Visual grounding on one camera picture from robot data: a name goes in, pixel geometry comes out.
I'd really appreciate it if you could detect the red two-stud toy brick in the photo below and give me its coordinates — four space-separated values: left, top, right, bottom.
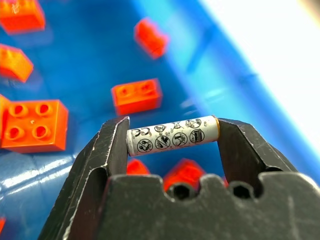
110 78 164 116

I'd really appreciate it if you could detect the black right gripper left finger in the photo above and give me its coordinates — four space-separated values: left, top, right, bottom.
37 115 131 240

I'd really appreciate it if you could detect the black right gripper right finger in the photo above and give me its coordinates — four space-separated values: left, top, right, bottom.
216 117 298 199

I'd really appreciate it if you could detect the red four-stud toy brick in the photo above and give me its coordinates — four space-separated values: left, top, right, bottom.
0 99 69 154

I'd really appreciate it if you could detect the blue plastic bin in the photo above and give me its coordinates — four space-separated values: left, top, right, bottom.
0 0 320 240

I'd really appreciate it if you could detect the white battery with warning symbols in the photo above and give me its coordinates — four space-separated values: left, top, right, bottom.
125 115 221 158

